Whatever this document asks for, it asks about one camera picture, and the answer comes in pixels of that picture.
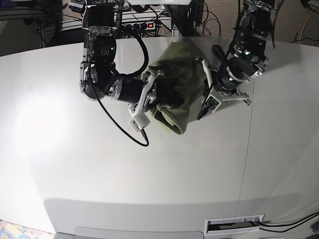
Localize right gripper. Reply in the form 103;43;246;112
109;70;184;117

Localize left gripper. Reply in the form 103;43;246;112
196;57;251;114

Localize green T-shirt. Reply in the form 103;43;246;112
148;41;207;135

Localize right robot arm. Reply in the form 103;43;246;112
80;0;184;115

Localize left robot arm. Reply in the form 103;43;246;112
196;0;275;119

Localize black power strip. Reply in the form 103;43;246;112
121;22;157;32

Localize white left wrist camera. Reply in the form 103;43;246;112
203;96;222;113

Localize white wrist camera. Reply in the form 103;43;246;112
203;96;222;113
129;113;151;132

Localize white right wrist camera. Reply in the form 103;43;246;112
129;113;151;132

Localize table cable grommet slot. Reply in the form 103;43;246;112
204;214;265;236

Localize black cables bottom right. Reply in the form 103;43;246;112
259;211;319;234

